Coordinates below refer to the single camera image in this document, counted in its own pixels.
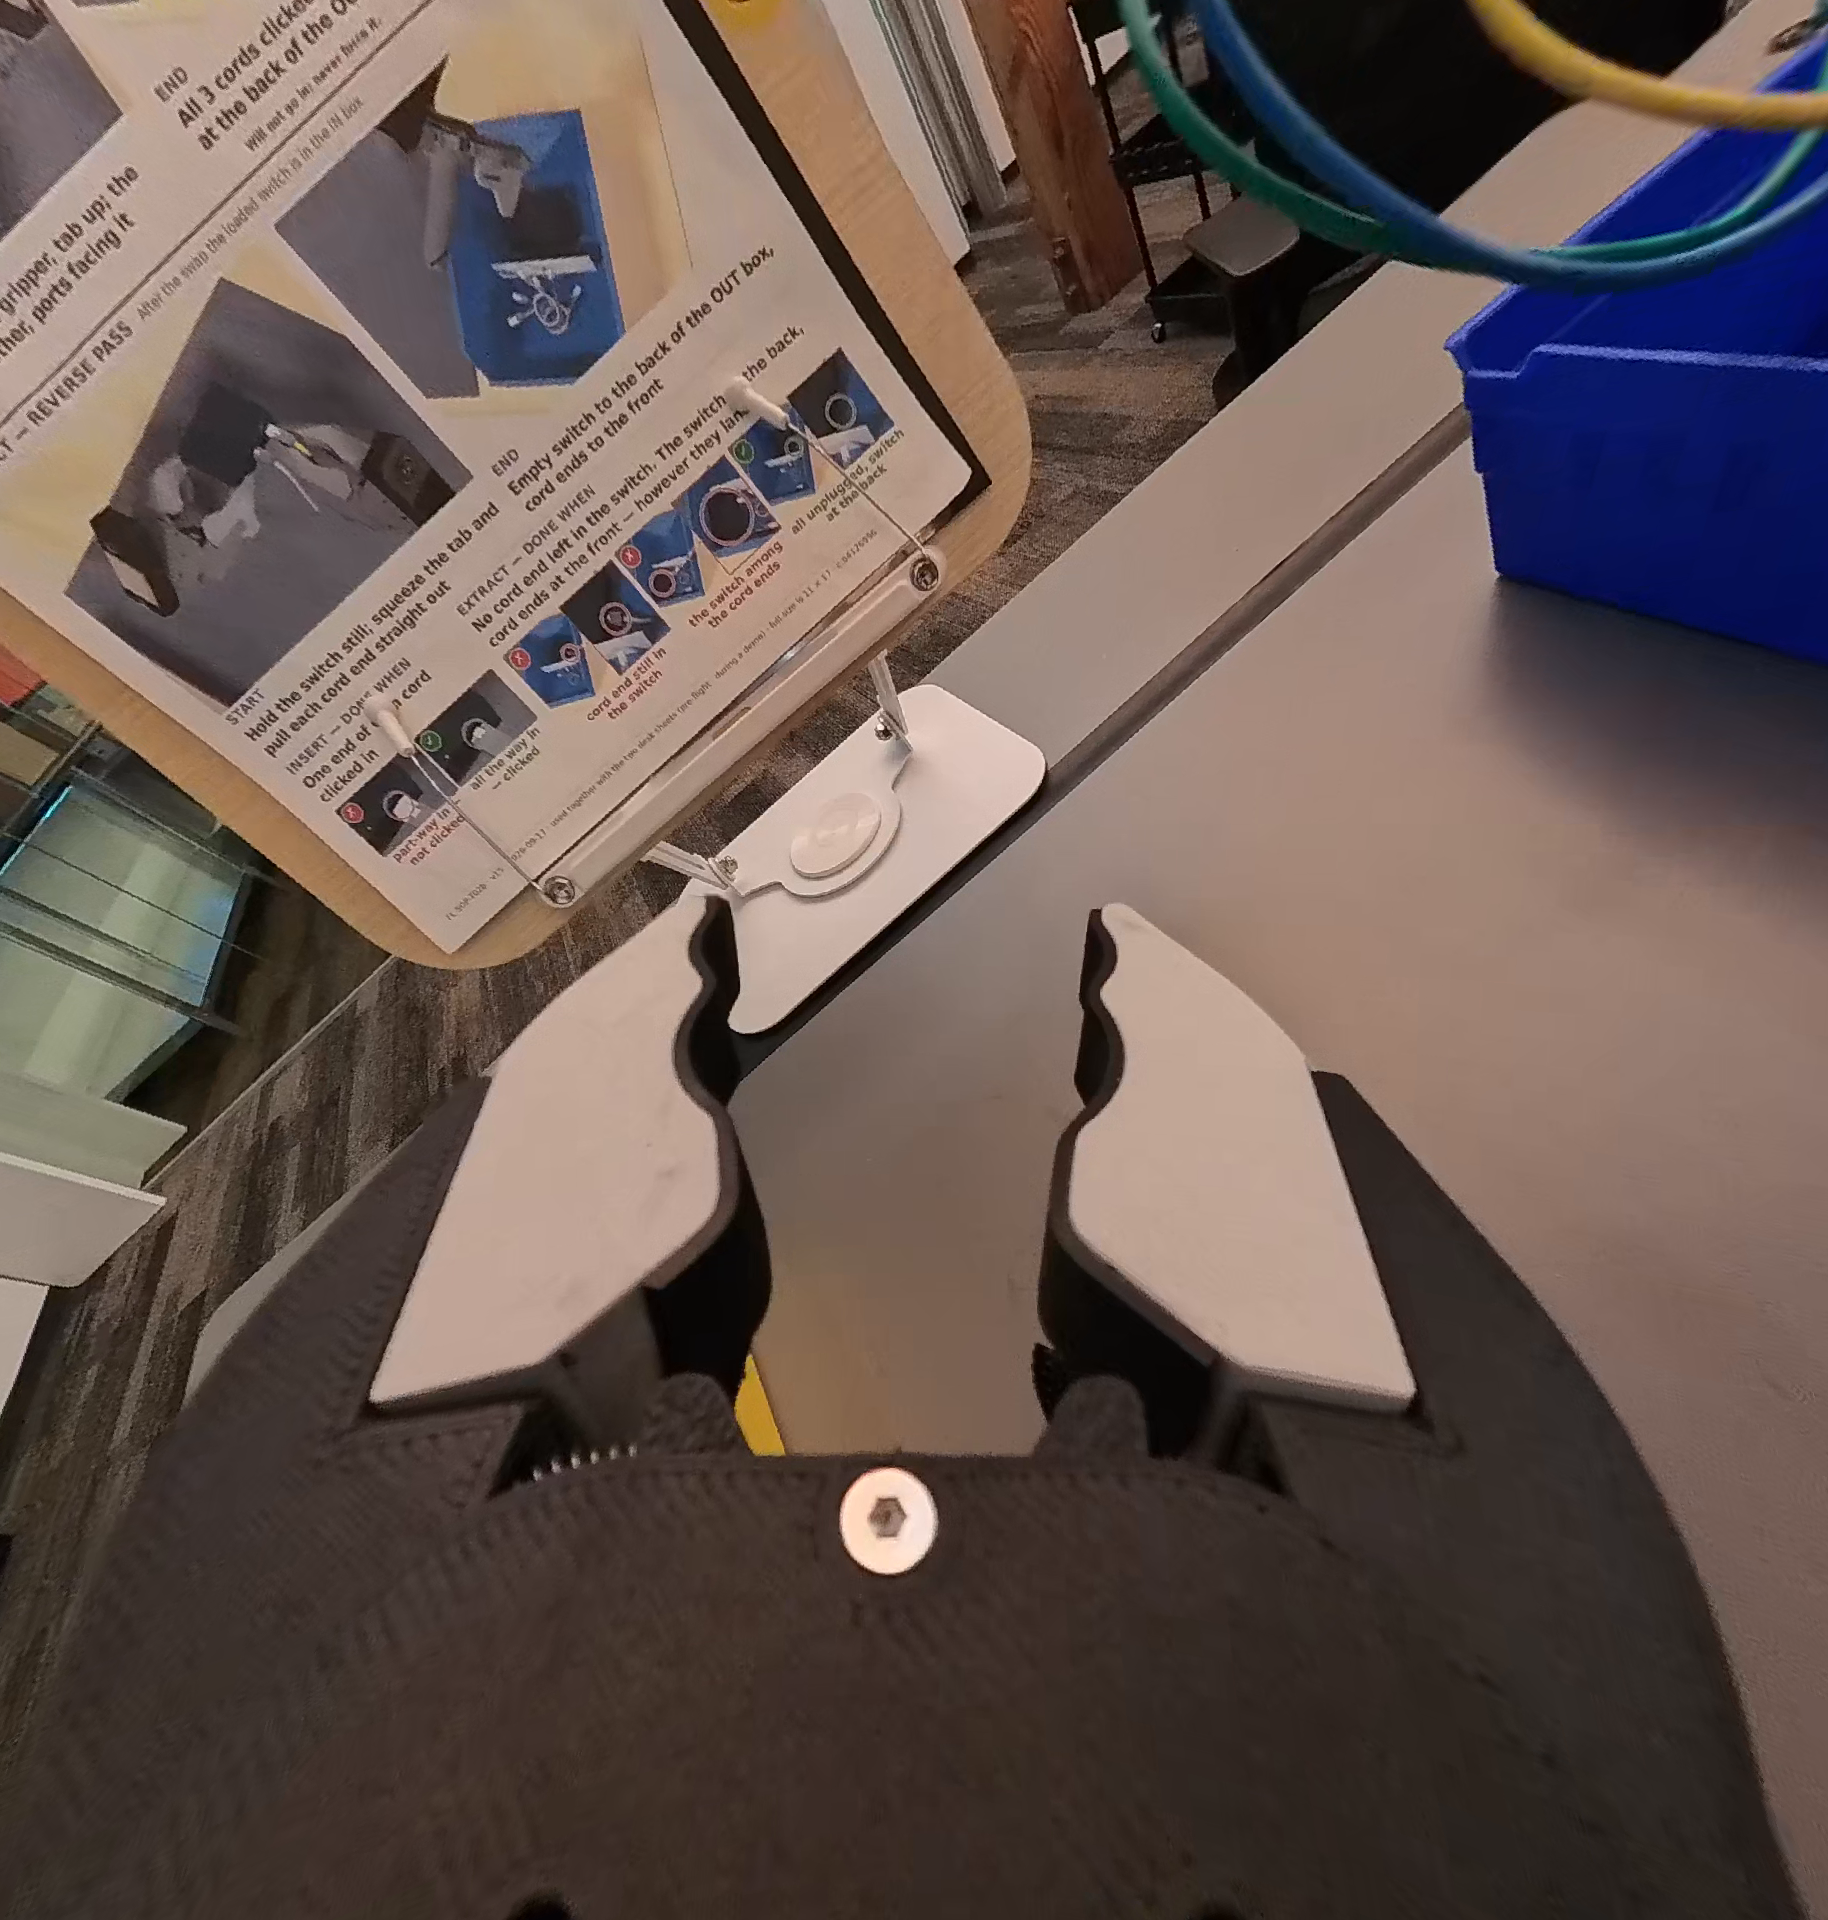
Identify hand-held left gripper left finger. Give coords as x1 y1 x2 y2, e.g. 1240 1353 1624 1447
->
368 893 779 1445

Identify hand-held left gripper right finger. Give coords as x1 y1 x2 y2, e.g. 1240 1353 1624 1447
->
1034 901 1418 1445

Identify blue plastic bin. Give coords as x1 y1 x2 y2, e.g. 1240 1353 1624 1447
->
1447 22 1828 662

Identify green ethernet cable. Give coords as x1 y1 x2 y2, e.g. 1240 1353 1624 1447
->
1120 0 1828 287

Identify blue ethernet cable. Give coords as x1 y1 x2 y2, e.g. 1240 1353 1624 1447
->
1203 0 1828 294

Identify yellow ethernet cable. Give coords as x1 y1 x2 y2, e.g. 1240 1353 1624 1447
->
1465 0 1828 128

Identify grey stool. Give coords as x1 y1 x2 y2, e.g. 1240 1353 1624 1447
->
1146 196 1313 414

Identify wooden pillar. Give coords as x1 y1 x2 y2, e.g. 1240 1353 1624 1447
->
974 0 1155 318

